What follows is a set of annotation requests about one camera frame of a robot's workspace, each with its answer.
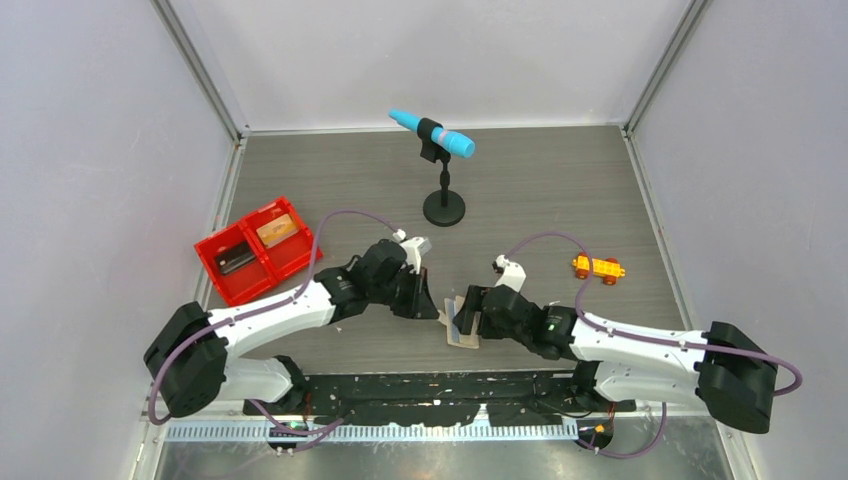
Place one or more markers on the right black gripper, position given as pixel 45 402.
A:
pixel 472 304

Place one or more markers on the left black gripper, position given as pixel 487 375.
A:
pixel 419 304

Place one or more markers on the beige card holder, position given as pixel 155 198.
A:
pixel 453 336

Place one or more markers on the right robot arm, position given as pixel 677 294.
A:
pixel 721 369

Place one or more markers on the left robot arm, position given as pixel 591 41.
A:
pixel 199 356

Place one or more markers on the tan card case in bin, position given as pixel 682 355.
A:
pixel 277 230

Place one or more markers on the black card case in bin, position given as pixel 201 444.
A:
pixel 234 258

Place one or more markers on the black microphone stand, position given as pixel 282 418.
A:
pixel 444 207

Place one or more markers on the yellow toy brick car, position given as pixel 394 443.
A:
pixel 608 270

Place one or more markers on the red two-compartment bin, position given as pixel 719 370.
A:
pixel 270 268

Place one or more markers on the blue toy microphone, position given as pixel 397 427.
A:
pixel 437 142

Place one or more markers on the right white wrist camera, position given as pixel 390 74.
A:
pixel 510 273

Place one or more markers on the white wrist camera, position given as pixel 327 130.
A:
pixel 414 247
pixel 510 273

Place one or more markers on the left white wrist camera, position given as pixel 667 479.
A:
pixel 414 247

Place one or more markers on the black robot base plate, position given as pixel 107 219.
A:
pixel 509 398

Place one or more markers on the ribbed metal front rail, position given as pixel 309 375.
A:
pixel 477 430

